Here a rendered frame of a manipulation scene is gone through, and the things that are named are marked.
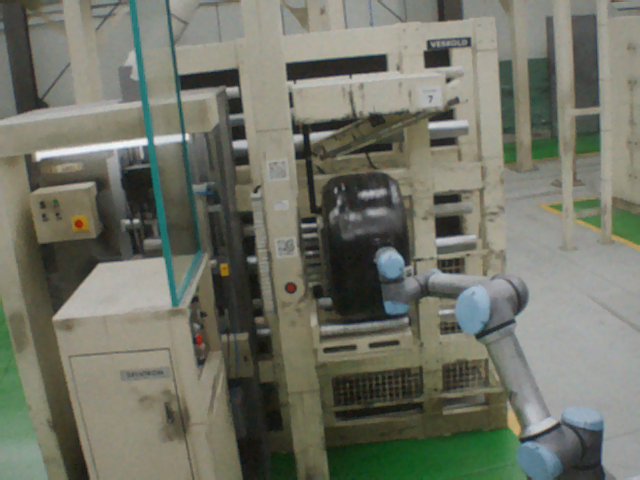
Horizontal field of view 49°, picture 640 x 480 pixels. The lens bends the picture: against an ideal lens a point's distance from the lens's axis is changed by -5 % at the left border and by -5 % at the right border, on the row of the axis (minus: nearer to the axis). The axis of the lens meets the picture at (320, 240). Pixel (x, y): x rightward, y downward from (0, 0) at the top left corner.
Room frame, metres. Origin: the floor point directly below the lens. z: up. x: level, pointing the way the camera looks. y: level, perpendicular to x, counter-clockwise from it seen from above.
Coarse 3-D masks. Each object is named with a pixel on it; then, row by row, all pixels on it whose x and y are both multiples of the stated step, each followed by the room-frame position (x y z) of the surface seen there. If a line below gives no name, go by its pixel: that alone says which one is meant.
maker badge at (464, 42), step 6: (426, 42) 3.19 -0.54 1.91; (432, 42) 3.19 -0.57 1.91; (438, 42) 3.19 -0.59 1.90; (444, 42) 3.19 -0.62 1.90; (450, 42) 3.19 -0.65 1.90; (456, 42) 3.19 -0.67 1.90; (462, 42) 3.19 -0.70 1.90; (468, 42) 3.19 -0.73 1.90; (426, 48) 3.19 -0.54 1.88; (432, 48) 3.19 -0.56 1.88; (438, 48) 3.19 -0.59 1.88; (444, 48) 3.19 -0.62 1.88; (456, 48) 3.19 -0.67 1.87
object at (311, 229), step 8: (304, 224) 3.03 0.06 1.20; (312, 224) 3.03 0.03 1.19; (304, 232) 3.15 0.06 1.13; (312, 232) 3.15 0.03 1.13; (304, 240) 3.02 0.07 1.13; (312, 240) 3.15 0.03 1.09; (320, 240) 3.01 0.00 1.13; (304, 248) 3.15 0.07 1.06; (312, 248) 3.15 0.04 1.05; (320, 248) 3.01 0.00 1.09; (312, 256) 3.02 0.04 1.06; (320, 256) 3.01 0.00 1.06; (312, 264) 3.15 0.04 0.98; (320, 264) 3.15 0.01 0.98; (312, 272) 3.01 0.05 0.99; (320, 272) 3.02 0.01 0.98; (312, 280) 3.15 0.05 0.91; (312, 288) 3.01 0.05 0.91
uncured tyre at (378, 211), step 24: (336, 192) 2.58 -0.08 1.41; (360, 192) 2.56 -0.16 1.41; (384, 192) 2.55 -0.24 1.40; (336, 216) 2.50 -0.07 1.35; (360, 216) 2.48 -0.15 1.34; (384, 216) 2.48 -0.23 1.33; (336, 240) 2.46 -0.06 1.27; (360, 240) 2.44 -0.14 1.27; (408, 240) 2.47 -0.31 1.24; (336, 264) 2.44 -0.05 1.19; (360, 264) 2.42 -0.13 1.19; (408, 264) 2.45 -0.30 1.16; (336, 288) 2.46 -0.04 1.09; (360, 288) 2.43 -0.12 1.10; (336, 312) 2.57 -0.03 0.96; (360, 312) 2.49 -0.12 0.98; (384, 312) 2.51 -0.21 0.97
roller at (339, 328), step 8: (360, 320) 2.56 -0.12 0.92; (368, 320) 2.56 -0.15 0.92; (376, 320) 2.55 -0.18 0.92; (384, 320) 2.55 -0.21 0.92; (392, 320) 2.55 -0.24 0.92; (400, 320) 2.54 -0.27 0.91; (408, 320) 2.54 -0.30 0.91; (328, 328) 2.54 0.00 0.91; (336, 328) 2.54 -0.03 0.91; (344, 328) 2.54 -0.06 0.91; (352, 328) 2.54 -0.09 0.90; (360, 328) 2.54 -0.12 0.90; (368, 328) 2.54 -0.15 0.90; (376, 328) 2.54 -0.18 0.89; (384, 328) 2.54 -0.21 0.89; (392, 328) 2.55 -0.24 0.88; (320, 336) 2.55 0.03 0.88
